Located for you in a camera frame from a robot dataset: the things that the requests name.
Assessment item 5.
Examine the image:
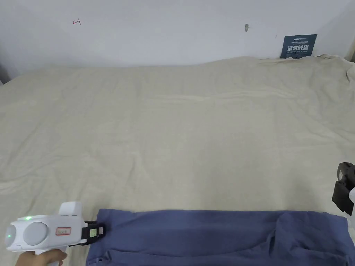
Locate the dark blue sign card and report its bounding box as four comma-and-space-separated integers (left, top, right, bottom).
280, 34, 318, 60

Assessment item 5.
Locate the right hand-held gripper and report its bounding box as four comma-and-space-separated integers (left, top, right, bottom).
332, 162, 355, 217

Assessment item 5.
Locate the dark blue shirt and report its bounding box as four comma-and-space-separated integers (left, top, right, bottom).
85, 208, 352, 266

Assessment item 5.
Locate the person's left hand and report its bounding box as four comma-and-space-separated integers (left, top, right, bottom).
15, 248, 68, 266

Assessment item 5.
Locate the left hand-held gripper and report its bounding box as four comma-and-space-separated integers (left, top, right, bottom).
4, 201, 107, 255

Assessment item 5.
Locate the bed with beige sheet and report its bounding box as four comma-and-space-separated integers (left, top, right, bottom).
0, 54, 355, 266

